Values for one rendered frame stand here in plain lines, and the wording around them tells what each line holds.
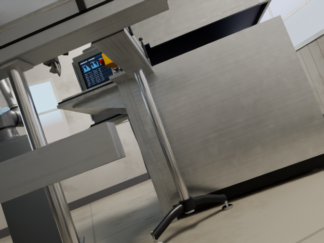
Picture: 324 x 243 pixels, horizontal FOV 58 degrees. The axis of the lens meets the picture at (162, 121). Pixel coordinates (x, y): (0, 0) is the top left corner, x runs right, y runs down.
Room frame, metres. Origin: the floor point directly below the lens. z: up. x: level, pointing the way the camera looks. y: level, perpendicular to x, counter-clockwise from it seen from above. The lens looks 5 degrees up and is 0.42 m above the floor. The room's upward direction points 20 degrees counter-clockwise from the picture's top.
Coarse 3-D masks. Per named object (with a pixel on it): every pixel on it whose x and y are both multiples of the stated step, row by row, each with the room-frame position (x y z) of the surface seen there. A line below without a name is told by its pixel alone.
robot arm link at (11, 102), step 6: (6, 78) 2.00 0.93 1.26; (0, 84) 1.96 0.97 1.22; (6, 84) 1.98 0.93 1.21; (0, 90) 1.96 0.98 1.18; (6, 90) 1.96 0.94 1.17; (12, 90) 2.00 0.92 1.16; (6, 96) 1.96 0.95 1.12; (12, 96) 1.97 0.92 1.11; (6, 102) 1.96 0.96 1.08; (12, 102) 1.96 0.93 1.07; (12, 108) 1.94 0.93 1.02; (18, 108) 1.95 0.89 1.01; (18, 114) 1.92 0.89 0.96; (18, 126) 1.96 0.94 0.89
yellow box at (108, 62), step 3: (102, 54) 1.59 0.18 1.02; (105, 57) 1.59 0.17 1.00; (105, 60) 1.59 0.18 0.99; (108, 60) 1.58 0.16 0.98; (105, 63) 1.59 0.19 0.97; (108, 63) 1.58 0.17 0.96; (111, 63) 1.59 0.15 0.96; (114, 63) 1.61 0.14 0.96; (108, 66) 1.62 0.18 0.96; (111, 66) 1.64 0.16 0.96
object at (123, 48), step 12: (108, 36) 0.98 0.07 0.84; (120, 36) 1.01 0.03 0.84; (132, 36) 1.17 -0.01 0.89; (108, 48) 1.07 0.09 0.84; (120, 48) 1.12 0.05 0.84; (132, 48) 1.16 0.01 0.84; (144, 48) 1.48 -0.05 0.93; (120, 60) 1.25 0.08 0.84; (132, 60) 1.31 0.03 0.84; (144, 60) 1.37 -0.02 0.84; (144, 72) 1.58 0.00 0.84
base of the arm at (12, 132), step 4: (0, 128) 1.80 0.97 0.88; (4, 128) 1.81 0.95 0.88; (8, 128) 1.82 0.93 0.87; (12, 128) 1.84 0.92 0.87; (0, 132) 1.80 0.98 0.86; (4, 132) 1.80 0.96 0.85; (8, 132) 1.81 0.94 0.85; (12, 132) 1.82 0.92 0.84; (16, 132) 1.85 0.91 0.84; (0, 136) 1.79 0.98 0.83; (4, 136) 1.79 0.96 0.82; (8, 136) 1.80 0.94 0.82; (12, 136) 1.81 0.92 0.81; (16, 136) 1.83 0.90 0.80; (0, 140) 1.79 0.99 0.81; (4, 140) 1.79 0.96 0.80
